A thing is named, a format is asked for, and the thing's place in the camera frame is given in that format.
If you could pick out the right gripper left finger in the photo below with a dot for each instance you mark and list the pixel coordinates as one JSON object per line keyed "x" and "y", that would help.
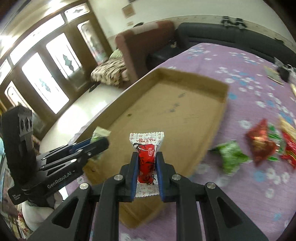
{"x": 127, "y": 188}

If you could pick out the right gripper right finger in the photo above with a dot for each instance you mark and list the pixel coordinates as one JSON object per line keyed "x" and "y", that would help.
{"x": 167, "y": 177}

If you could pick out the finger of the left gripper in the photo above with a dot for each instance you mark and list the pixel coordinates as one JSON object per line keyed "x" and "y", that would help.
{"x": 101, "y": 143}
{"x": 72, "y": 153}

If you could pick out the green white snack packet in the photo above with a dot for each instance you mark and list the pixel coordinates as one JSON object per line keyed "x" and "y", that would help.
{"x": 98, "y": 133}

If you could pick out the red white snack packet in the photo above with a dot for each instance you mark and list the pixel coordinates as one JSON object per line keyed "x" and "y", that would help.
{"x": 147, "y": 145}

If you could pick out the green crinkled snack packet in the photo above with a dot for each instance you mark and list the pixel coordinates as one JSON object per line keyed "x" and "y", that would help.
{"x": 232, "y": 156}

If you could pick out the dark red foil snack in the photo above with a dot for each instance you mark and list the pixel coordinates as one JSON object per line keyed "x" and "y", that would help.
{"x": 260, "y": 145}

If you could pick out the shallow cardboard box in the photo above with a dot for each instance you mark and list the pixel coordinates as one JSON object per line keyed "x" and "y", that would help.
{"x": 188, "y": 108}

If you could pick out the zebra pattern blanket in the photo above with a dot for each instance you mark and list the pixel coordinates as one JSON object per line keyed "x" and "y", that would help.
{"x": 111, "y": 72}

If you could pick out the purple floral tablecloth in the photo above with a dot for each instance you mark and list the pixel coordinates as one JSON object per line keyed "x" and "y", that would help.
{"x": 265, "y": 193}

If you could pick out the wooden glass door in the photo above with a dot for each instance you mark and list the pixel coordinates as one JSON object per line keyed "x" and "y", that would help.
{"x": 48, "y": 52}

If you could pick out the brown armchair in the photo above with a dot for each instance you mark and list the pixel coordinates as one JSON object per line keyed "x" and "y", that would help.
{"x": 137, "y": 43}

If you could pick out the red yellow snack packet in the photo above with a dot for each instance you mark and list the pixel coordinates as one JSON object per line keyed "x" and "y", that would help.
{"x": 288, "y": 134}

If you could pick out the black leather sofa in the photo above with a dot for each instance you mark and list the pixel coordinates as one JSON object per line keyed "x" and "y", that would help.
{"x": 190, "y": 34}

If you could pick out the green booklet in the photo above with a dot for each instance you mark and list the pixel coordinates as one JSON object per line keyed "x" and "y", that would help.
{"x": 273, "y": 75}

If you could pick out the small black cup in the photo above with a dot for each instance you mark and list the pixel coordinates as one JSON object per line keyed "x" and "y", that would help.
{"x": 284, "y": 73}

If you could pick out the black grippers on sofa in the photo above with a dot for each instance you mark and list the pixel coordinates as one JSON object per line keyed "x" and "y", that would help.
{"x": 226, "y": 21}

